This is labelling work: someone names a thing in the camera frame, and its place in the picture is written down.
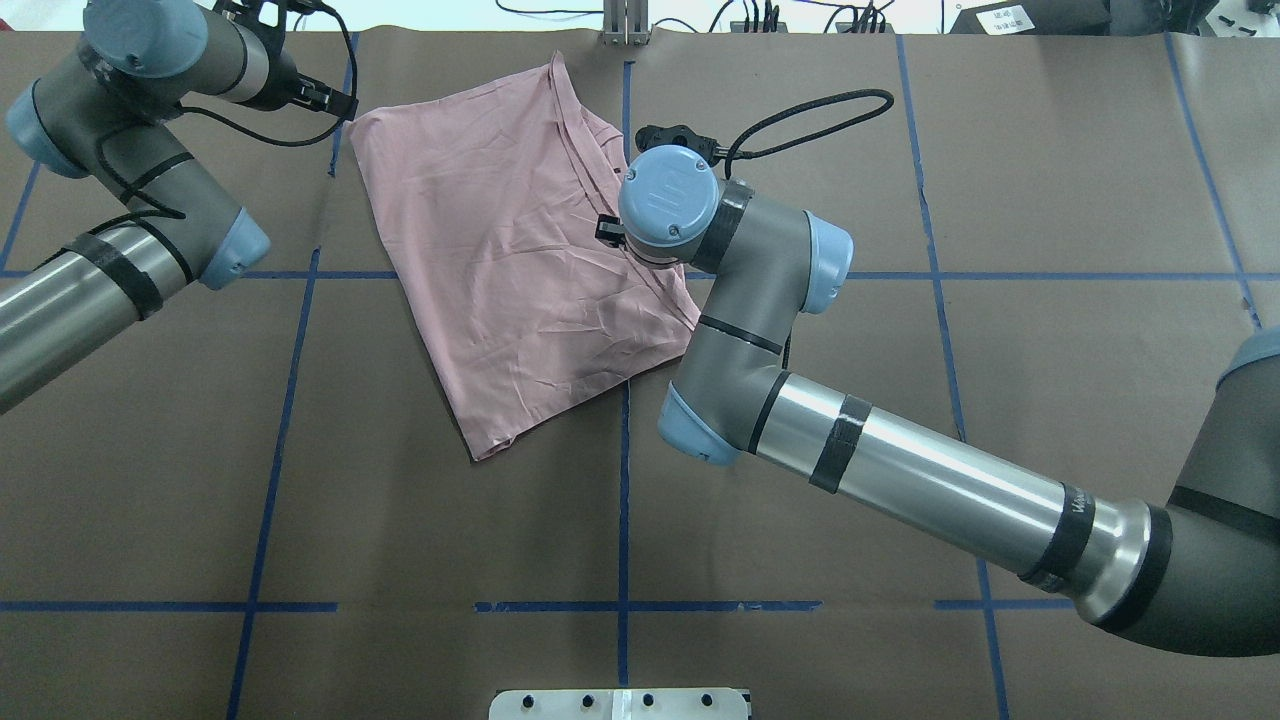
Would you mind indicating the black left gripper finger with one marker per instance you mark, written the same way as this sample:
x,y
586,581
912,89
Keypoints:
x,y
314,95

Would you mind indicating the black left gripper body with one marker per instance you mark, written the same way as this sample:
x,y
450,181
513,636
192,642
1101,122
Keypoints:
x,y
283,84

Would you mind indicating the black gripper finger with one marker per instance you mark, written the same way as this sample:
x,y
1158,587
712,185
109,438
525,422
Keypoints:
x,y
610,231

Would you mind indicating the pink Snoopy t-shirt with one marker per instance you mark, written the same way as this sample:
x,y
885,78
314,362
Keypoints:
x,y
486,202

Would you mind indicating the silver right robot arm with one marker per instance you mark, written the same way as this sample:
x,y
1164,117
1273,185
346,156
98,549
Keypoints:
x,y
1195,574

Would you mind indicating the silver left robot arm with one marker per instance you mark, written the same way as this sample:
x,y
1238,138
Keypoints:
x,y
104,113

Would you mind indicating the black USB hub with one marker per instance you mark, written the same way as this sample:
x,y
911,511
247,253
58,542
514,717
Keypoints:
x,y
757,18
869,19

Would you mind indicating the black box with label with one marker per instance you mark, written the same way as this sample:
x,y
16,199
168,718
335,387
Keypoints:
x,y
1046,18

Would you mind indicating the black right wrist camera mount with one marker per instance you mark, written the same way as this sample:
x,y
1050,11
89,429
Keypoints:
x,y
708,148

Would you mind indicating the aluminium frame post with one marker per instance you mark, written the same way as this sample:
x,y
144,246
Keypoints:
x,y
625,23

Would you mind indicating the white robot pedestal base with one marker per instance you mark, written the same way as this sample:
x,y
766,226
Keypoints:
x,y
623,703

